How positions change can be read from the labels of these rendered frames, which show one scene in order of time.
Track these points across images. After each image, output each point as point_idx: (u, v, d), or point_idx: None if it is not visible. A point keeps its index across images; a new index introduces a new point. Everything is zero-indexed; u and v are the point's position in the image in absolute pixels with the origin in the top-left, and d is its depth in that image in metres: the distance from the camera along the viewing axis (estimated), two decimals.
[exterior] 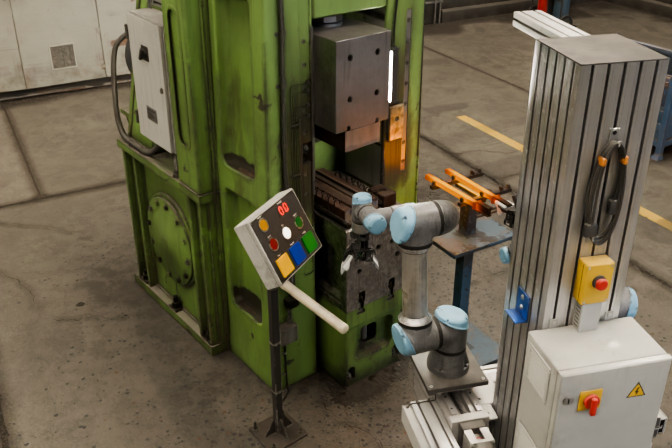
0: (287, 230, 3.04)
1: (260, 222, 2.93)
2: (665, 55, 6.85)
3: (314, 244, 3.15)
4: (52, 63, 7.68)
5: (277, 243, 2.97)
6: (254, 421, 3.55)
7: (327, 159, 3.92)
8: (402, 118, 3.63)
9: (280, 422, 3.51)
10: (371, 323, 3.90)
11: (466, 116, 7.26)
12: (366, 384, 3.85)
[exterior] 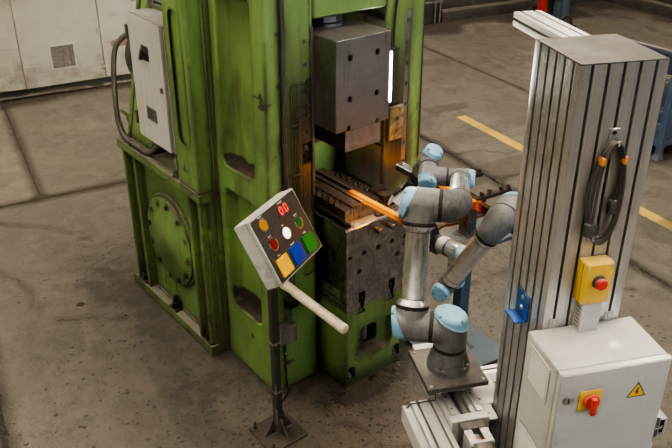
0: (287, 230, 3.04)
1: (260, 222, 2.93)
2: (665, 55, 6.85)
3: (314, 244, 3.15)
4: (52, 63, 7.68)
5: (277, 243, 2.97)
6: (254, 421, 3.55)
7: (327, 159, 3.92)
8: (402, 118, 3.63)
9: (280, 422, 3.51)
10: (371, 323, 3.90)
11: (466, 116, 7.26)
12: (366, 384, 3.85)
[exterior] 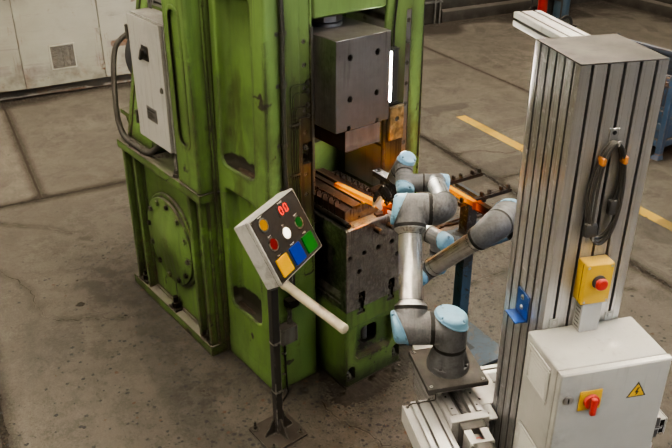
0: (287, 230, 3.04)
1: (260, 222, 2.93)
2: (665, 55, 6.85)
3: (314, 244, 3.15)
4: (52, 63, 7.68)
5: (277, 243, 2.97)
6: (254, 421, 3.55)
7: (327, 159, 3.92)
8: (402, 118, 3.63)
9: (280, 422, 3.51)
10: (371, 323, 3.90)
11: (466, 116, 7.26)
12: (366, 384, 3.85)
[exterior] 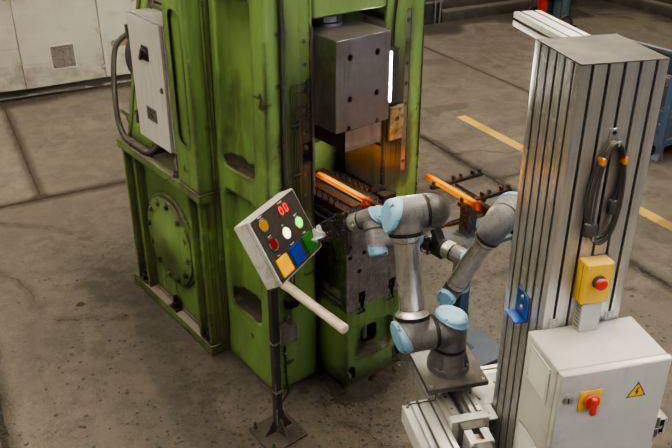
0: (287, 230, 3.04)
1: (260, 222, 2.93)
2: (665, 55, 6.85)
3: (314, 244, 3.15)
4: (52, 63, 7.68)
5: (277, 243, 2.97)
6: (254, 421, 3.55)
7: (327, 159, 3.92)
8: (402, 118, 3.63)
9: (280, 422, 3.51)
10: (371, 323, 3.90)
11: (466, 116, 7.26)
12: (366, 384, 3.85)
